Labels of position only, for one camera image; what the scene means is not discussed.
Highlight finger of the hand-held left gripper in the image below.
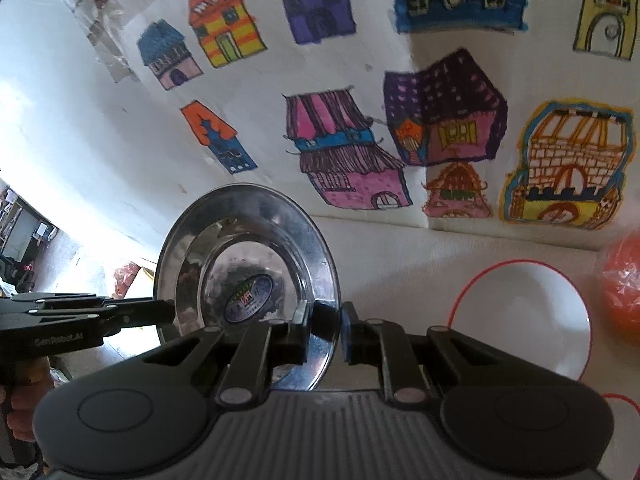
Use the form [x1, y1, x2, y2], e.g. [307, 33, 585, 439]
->
[106, 309, 177, 334]
[100, 297, 177, 314]

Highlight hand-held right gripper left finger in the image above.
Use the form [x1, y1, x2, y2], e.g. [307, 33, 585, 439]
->
[132, 300, 311, 406]

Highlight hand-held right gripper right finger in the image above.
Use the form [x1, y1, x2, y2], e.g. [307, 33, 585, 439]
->
[341, 302, 505, 404]

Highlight white bowl with red rim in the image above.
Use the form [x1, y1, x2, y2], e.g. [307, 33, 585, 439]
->
[449, 259, 594, 382]

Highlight person's left hand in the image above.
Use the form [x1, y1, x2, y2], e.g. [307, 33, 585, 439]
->
[0, 385, 51, 444]

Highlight pink plastic bag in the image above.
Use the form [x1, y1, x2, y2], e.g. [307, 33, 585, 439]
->
[112, 260, 157, 312]

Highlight white tablecloth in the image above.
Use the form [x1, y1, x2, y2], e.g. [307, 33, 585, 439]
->
[309, 214, 640, 480]

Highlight cluttered shelf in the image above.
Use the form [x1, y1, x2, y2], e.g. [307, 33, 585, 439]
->
[0, 184, 60, 294]

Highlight house drawing paper sheet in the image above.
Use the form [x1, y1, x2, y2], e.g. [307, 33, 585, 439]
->
[125, 0, 640, 252]

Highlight clear tape strip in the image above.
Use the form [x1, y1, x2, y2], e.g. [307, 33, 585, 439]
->
[54, 0, 147, 86]

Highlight orange ball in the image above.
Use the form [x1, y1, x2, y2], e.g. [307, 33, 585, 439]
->
[597, 234, 640, 349]

